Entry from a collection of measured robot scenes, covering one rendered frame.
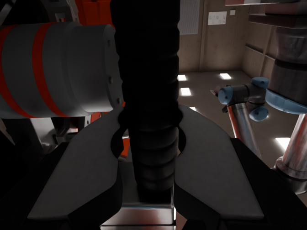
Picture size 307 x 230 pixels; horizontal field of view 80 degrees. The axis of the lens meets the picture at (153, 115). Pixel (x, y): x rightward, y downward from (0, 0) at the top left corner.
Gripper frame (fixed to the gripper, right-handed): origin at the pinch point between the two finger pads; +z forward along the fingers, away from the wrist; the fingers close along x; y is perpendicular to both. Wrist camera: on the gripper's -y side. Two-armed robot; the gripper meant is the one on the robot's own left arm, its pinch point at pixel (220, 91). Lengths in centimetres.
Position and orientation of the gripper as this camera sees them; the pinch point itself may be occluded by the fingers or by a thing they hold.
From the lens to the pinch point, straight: 123.2
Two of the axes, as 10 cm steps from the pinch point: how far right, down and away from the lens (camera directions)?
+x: -9.8, 0.3, -2.2
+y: 0.8, -8.8, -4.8
